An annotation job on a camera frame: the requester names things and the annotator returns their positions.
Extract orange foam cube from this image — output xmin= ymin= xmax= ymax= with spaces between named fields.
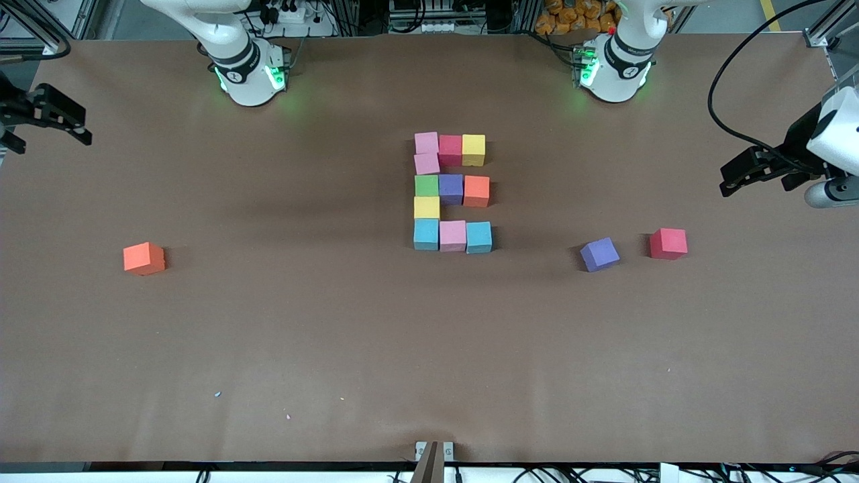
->
xmin=123 ymin=241 xmax=166 ymax=276
xmin=463 ymin=176 xmax=491 ymax=209

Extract brown mounting post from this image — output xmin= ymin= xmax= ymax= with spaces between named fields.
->
xmin=411 ymin=441 xmax=445 ymax=483

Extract purple foam cube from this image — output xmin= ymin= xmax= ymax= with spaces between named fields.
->
xmin=438 ymin=174 xmax=464 ymax=206
xmin=580 ymin=237 xmax=621 ymax=273

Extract white power strip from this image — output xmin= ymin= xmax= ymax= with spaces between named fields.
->
xmin=258 ymin=0 xmax=336 ymax=38

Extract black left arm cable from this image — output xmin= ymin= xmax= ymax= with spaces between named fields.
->
xmin=708 ymin=0 xmax=833 ymax=168

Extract black equipment rack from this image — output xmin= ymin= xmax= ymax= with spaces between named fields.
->
xmin=386 ymin=0 xmax=531 ymax=36

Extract orange snack bags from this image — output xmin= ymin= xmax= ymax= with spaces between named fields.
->
xmin=535 ymin=0 xmax=621 ymax=36

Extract blue foam cube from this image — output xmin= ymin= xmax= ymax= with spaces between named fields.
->
xmin=413 ymin=218 xmax=440 ymax=251
xmin=466 ymin=221 xmax=493 ymax=254

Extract aluminium frame profile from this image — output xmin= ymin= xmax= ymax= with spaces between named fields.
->
xmin=802 ymin=0 xmax=859 ymax=51
xmin=0 ymin=0 xmax=101 ymax=56

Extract metal table edge bracket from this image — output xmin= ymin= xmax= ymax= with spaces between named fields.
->
xmin=415 ymin=441 xmax=455 ymax=462

